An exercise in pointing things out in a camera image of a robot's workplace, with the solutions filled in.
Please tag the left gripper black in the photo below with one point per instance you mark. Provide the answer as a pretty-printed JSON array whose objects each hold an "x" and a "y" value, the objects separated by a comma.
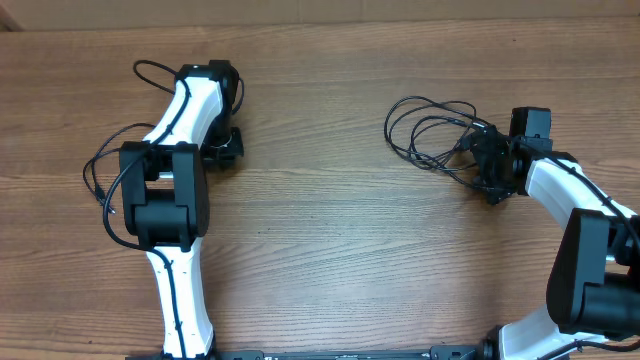
[{"x": 227, "y": 156}]

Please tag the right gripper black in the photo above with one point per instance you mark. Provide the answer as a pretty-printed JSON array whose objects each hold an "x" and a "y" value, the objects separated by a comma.
[{"x": 496, "y": 191}]

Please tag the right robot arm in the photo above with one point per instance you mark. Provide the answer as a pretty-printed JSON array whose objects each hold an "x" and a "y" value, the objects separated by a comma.
[{"x": 592, "y": 295}]

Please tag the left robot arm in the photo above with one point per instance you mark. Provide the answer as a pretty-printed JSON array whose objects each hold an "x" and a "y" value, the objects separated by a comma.
[{"x": 165, "y": 196}]

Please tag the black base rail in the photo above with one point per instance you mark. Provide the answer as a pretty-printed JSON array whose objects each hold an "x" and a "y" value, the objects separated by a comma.
[{"x": 440, "y": 352}]

